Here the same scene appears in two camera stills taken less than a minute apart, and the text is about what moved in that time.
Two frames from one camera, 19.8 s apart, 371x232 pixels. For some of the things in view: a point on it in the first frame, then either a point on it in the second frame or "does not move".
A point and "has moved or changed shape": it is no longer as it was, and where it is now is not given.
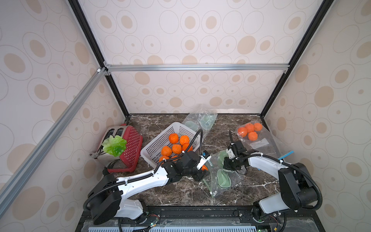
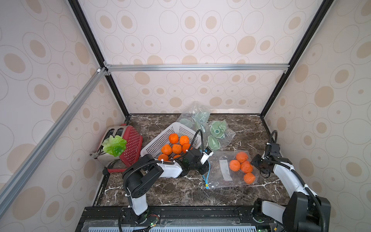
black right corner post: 323,8 does not move
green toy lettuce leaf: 115,146 does not move
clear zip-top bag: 202,117 has moved or changed shape
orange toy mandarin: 173,138 does not move
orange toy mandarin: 184,139 does not move
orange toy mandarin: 166,151 does not move
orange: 185,146 does not move
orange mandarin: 253,136 -> 249,178
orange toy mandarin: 177,149 does not move
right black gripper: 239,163 -> 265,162
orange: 164,156 does not move
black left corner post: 78,10 does not move
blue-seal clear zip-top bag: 255,136 -> 228,168
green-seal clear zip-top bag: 217,178 -> 217,135
